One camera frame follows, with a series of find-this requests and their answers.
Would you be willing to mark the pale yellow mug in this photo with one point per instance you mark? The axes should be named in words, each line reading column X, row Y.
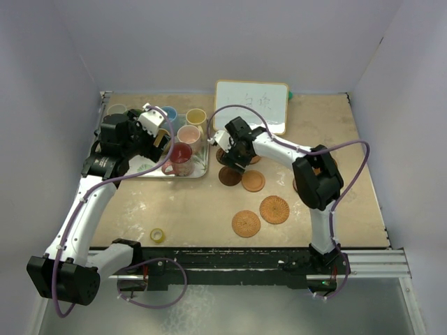
column 197, row 117

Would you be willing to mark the yellow tape roll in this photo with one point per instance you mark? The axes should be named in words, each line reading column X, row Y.
column 157, row 235

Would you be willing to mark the woven rattan coaster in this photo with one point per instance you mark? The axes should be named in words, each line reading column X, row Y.
column 274, row 209
column 246, row 224

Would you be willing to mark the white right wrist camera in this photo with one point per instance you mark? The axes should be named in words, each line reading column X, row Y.
column 222, row 139

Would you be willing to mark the floral serving tray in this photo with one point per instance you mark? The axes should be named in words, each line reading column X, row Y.
column 201, row 161

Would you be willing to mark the pink mug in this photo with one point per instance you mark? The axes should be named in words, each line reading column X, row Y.
column 192, row 136

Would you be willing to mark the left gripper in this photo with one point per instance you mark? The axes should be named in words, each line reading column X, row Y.
column 150, row 151

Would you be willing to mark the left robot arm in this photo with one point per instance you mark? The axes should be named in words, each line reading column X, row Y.
column 66, row 272

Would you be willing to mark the light wood coaster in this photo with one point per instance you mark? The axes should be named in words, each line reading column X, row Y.
column 253, row 181
column 255, row 160

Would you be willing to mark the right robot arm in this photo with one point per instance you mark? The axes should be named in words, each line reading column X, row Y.
column 316, row 176

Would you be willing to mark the dark walnut coaster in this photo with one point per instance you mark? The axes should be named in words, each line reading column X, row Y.
column 219, row 155
column 229, row 177

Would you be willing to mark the tan stoneware mug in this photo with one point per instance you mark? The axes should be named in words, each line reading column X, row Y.
column 162, row 136

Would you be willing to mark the red floral mug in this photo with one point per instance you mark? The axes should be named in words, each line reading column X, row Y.
column 180, row 163

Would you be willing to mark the yellow-framed whiteboard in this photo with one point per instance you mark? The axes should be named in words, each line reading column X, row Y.
column 258, row 103

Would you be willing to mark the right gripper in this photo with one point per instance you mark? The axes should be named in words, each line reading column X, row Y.
column 230, row 158

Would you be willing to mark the white mug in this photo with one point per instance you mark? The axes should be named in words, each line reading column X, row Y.
column 116, row 109

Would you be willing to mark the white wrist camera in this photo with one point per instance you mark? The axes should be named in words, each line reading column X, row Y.
column 222, row 139
column 151, row 119

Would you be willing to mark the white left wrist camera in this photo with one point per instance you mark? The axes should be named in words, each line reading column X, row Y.
column 151, row 119

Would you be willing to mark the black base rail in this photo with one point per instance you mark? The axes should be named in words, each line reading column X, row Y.
column 161, row 276

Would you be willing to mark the aluminium frame rail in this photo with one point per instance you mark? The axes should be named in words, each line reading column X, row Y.
column 377, row 263

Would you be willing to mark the light blue mug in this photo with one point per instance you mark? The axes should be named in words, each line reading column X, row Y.
column 172, row 115

